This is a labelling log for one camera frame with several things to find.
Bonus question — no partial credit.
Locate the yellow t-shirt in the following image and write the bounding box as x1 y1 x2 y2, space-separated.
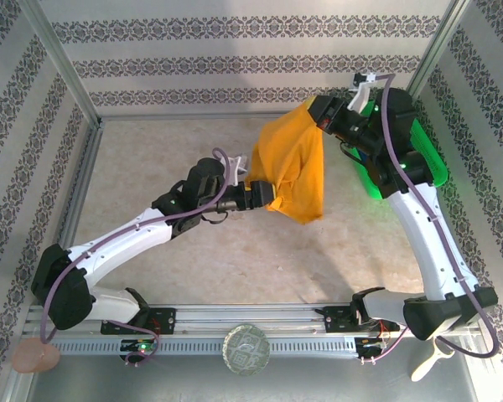
249 95 326 226

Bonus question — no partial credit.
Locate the green plastic basket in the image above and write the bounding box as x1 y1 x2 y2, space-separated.
350 99 449 201

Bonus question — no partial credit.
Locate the round patterned glass dish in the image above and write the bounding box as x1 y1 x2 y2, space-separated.
221 322 272 377

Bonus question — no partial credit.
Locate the small circuit board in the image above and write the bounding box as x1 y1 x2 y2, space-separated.
355 337 389 351
120 338 158 353

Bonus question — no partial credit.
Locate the white peeler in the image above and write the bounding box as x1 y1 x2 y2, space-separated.
410 338 456 383

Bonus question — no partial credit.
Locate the pink translucent cup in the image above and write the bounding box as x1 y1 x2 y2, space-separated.
11 338 62 374

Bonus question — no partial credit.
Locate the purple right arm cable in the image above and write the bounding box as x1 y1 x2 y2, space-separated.
358 73 500 366

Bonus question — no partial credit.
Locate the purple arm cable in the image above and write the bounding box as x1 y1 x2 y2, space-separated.
39 147 231 369
358 73 500 366

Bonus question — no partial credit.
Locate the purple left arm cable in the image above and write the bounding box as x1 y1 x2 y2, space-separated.
39 147 231 369

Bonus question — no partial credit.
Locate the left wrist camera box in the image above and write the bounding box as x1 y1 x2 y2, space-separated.
224 153 249 188

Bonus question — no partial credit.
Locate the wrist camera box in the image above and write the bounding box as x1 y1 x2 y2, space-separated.
347 71 381 112
224 153 249 188

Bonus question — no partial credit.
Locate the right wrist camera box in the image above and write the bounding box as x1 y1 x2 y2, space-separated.
347 71 381 112

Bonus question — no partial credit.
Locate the aluminium back rail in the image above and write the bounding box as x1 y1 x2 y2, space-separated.
98 111 303 122

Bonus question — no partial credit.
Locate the aluminium frame post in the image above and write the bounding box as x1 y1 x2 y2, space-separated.
401 0 473 110
17 0 104 126

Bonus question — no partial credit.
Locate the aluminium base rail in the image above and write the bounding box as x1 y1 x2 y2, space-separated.
23 301 483 336

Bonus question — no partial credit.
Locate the perforated metal cable duct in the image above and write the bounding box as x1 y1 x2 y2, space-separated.
45 337 357 357

